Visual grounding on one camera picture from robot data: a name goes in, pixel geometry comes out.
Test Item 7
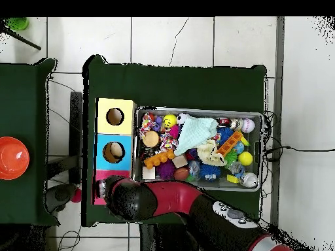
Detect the clear plastic bottle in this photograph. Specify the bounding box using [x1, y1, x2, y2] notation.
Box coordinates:
[226, 160, 247, 178]

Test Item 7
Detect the wooden box with three holes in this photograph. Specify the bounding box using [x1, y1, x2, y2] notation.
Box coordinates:
[93, 97, 137, 206]

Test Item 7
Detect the red ball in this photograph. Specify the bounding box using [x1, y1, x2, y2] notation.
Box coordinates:
[70, 188, 82, 204]

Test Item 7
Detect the grey rounded object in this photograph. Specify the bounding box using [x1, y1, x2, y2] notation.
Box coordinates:
[45, 183, 77, 212]

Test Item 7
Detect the orange studded toy brick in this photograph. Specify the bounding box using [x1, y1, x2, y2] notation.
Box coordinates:
[143, 149, 175, 170]

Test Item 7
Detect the purple spiky ball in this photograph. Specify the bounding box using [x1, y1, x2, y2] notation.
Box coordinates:
[155, 158, 177, 180]

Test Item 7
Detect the brown toy football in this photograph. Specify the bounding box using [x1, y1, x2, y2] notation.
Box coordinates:
[173, 167, 190, 181]

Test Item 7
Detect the large orange bowl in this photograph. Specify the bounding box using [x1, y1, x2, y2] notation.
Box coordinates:
[0, 136, 30, 181]

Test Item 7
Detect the yellow smiley ball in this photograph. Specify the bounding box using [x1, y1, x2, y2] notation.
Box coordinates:
[162, 114, 178, 129]

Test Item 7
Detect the black and white soccer ball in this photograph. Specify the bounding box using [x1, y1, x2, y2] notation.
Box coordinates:
[176, 112, 191, 126]

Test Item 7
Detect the mint green knitted cloth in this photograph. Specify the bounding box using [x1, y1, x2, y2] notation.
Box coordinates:
[173, 115, 219, 157]

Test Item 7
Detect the cream cloth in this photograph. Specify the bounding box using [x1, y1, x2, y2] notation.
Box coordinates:
[196, 139, 228, 167]

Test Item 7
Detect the plain yellow ball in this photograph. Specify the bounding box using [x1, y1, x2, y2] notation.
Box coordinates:
[237, 151, 254, 167]

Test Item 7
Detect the black rod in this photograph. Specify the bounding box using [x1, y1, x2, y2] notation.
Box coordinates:
[0, 25, 42, 51]

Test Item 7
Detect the green cup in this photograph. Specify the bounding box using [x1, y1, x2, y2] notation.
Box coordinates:
[5, 17, 29, 31]

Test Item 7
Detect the shallow wire mesh bin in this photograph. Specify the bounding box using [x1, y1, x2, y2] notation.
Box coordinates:
[132, 105, 264, 192]

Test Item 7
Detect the black cable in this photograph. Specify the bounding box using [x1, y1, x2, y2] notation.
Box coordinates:
[264, 145, 335, 161]

